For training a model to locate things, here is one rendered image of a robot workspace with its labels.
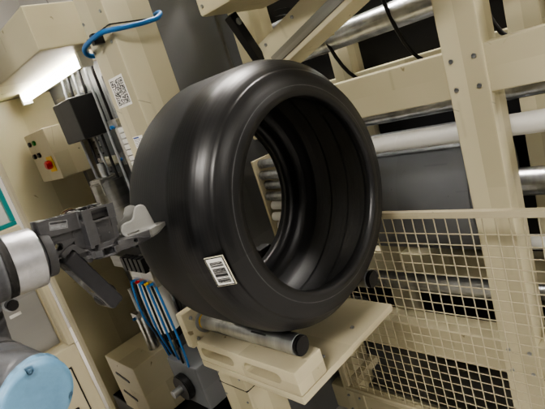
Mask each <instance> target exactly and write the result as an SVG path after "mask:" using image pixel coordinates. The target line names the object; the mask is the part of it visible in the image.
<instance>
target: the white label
mask: <svg viewBox="0 0 545 409"><path fill-rule="evenodd" d="M204 261H205V263H206V265H207V266H208V269H209V271H210V273H211V275H212V277H213V278H214V280H215V282H216V284H217V286H228V285H233V284H237V282H236V280H235V278H234V275H233V274H232V272H231V270H230V267H229V266H228V264H227V262H226V260H225V258H224V257H223V255H219V256H212V257H207V258H204Z"/></svg>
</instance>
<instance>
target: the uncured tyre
mask: <svg viewBox="0 0 545 409"><path fill-rule="evenodd" d="M253 136H255V137H256V138H257V139H258V140H259V142H260V143H261V144H262V145H263V146H264V147H265V149H266V150H267V152H268V154H269V155H270V157H271V158H272V161H273V163H274V166H275V167H276V170H277V174H278V178H279V181H280V185H281V219H280V223H279V227H278V229H277V233H276V236H275V239H274V240H273V242H272V245H271V247H270V248H269V250H268V251H267V253H266V254H265V255H264V257H263V258H261V256H260V254H259V253H258V251H257V249H256V247H255V244H254V242H253V240H252V237H251V233H250V231H249V228H248V225H247V218H246V214H245V208H244V199H243V177H244V170H245V164H246V159H247V154H248V150H249V148H250V145H251V141H252V139H253ZM130 205H134V206H136V205H144V206H145V207H146V209H147V211H148V212H149V214H150V216H151V218H152V220H153V221H154V223H156V222H165V226H164V227H163V229H162V230H161V231H160V232H159V233H158V234H157V235H155V236H153V237H152V238H150V239H148V240H146V241H144V242H142V243H140V244H139V249H140V251H141V252H142V255H143V257H144V259H145V261H146V263H147V264H148V267H149V268H150V269H151V271H152V273H153V274H154V275H155V277H156V278H157V280H158V281H159V282H160V283H161V285H162V286H163V287H164V288H165V289H166V290H167V291H168V292H169V293H170V294H171V295H173V296H174V297H175V298H176V299H177V300H179V301H180V302H181V303H182V304H184V305H186V306H187V307H189V308H190V309H192V310H194V311H195V312H198V313H200V314H202V315H205V316H209V317H212V318H216V319H219V320H222V321H228V322H231V323H235V324H238V325H244V326H247V327H251V328H254V329H260V330H264V331H269V332H285V331H291V330H296V329H304V328H306V327H309V326H312V325H315V324H317V323H319V322H321V321H322V320H324V319H326V318H327V317H329V316H330V315H332V314H333V313H334V312H335V311H336V310H337V309H338V308H339V307H340V306H341V305H342V304H343V303H344V302H345V301H346V300H347V298H348V297H349V296H350V295H351V293H352V292H353V291H354V290H355V288H356V287H357V286H358V284H359V283H360V282H361V280H362V279H363V276H364V275H365V273H366V271H367V269H368V267H369V265H370V263H371V259H372V257H373V255H374V252H375V247H376V244H377V241H378V238H379V233H380V224H381V217H382V184H381V177H380V167H379V162H378V159H377V156H376V152H375V147H374V144H373V142H372V139H371V136H370V134H369V131H368V130H367V127H366V125H365V123H364V121H363V119H362V117H361V115H360V114H359V112H358V111H357V110H356V108H355V107H354V105H353V104H352V102H351V101H350V100H349V98H348V97H347V96H346V95H345V94H344V93H343V92H342V91H341V90H340V89H339V88H338V87H336V86H335V85H334V84H333V83H332V82H331V81H330V80H329V79H327V78H326V77H325V76H324V75H322V74H321V73H319V72H318V71H316V70H315V69H313V68H311V67H309V66H307V65H304V64H302V63H300V62H295V61H290V60H283V59H261V60H255V61H251V62H247V63H244V64H242V65H240V66H237V67H234V68H232V69H229V70H228V71H224V72H222V73H220V74H217V75H214V76H212V77H209V78H207V79H205V80H201V81H200V82H197V83H195V84H192V85H190V86H188V87H186V88H185V89H183V90H182V91H180V92H179V93H177V94H176V95H175V96H173V97H172V98H171V99H170V100H169V101H168V102H167V103H166V104H165V105H164V106H163V107H162V108H161V110H160V111H159V112H158V113H157V115H156V116H155V117H154V119H153V120H152V121H151V122H150V124H149V125H148V128H147V129H146V131H145V133H144V135H143V137H142V139H141V141H140V143H139V147H138V149H137V151H136V154H135V159H134V162H133V166H132V171H131V183H130ZM219 255H223V257H224V258H225V260H226V262H227V264H228V266H229V267H230V270H231V272H232V274H233V275H234V278H235V280H236V282H237V284H233V285H228V286H217V284H216V282H215V280H214V278H213V277H212V275H211V273H210V271H209V269H208V266H207V265H206V263H205V261H204V258H207V257H212V256H219Z"/></svg>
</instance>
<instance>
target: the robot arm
mask: <svg viewBox="0 0 545 409"><path fill-rule="evenodd" d="M65 211H66V212H65ZM64 212H65V213H64ZM63 213H64V214H63ZM29 223H30V226H31V228H32V229H29V228H26V229H22V230H17V231H14V232H11V233H8V234H5V235H0V409H68V407H69V406H70V403H71V399H72V395H73V389H74V383H73V377H72V375H71V371H70V369H69V368H68V367H67V366H66V365H65V364H64V363H63V362H62V361H60V359H59V358H58V357H56V356H55V355H52V354H49V353H43V352H40V351H37V350H35V349H33V348H31V347H27V346H25V345H24V344H22V343H20V342H16V341H14V340H12V339H11V335H10V332H9V329H8V327H7V324H6V319H5V317H4V314H3V311H2V306H1V303H2V302H5V301H7V300H9V299H13V298H15V297H17V296H19V295H23V294H25V293H28V292H30V291H34V290H36V289H38V288H41V287H43V286H47V285H49V282H50V278H51V277H53V276H55V275H58V274H59V272H60V268H61V269H63V270H64V271H65V272H66V273H67V274H68V275H69V276H70V277H71V278H73V279H74V280H75V281H76V282H77V283H78V284H79V285H80V286H81V287H83V288H84V289H85V290H86V291H87V292H88V293H89V294H90V295H91V296H92V297H93V298H94V300H95V302H96V303H97V304H99V305H101V306H105V307H109V308H116V307H117V306H118V304H119V303H120V302H121V301H122V296H121V295H120V294H119V293H118V292H117V291H116V288H115V287H114V286H113V285H111V284H109V283H108V282H107V281H106V280H105V279H104V278H103V277H102V276H101V275H100V274H99V273H98V272H97V271H96V270H95V269H94V268H93V267H92V266H91V265H89V264H88V263H91V262H93V260H99V259H102V258H105V257H108V256H112V255H115V254H117V253H119V252H120V251H121V250H124V249H127V248H131V247H133V246H135V245H137V244H140V243H142V242H144V241H146V240H148V239H150V238H152V237H153V236H155V235H157V234H158V233H159V232H160V231H161V230H162V229H163V227H164V226H165V222H156V223H154V221H153V220H152V218H151V216H150V214H149V212H148V211H147V209H146V207H145V206H144V205H142V204H138V205H136V206H134V205H128V206H127V207H126V208H125V209H124V213H123V218H122V220H121V221H120V222H117V218H116V213H115V211H114V205H113V202H111V203H108V204H101V203H95V204H89V205H88V206H84V207H79V208H77V209H73V208H69V209H66V210H64V211H62V213H61V215H58V216H55V217H50V218H47V219H44V220H38V221H34V222H29ZM119 232H120V233H119ZM56 244H57V245H58V247H57V249H56V248H55V245H56ZM87 262H88V263H87Z"/></svg>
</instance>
